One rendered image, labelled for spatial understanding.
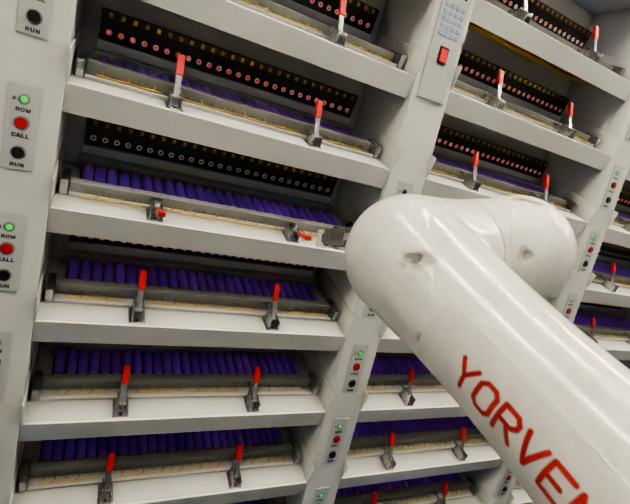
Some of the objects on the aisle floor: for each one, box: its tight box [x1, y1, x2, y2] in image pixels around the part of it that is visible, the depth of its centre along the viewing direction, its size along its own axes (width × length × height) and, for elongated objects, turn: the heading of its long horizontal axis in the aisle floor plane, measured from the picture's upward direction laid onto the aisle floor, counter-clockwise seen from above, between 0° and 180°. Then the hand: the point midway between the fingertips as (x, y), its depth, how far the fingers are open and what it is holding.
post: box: [285, 0, 475, 504], centre depth 110 cm, size 20×9×176 cm, turn 154°
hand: (337, 240), depth 75 cm, fingers open, 3 cm apart
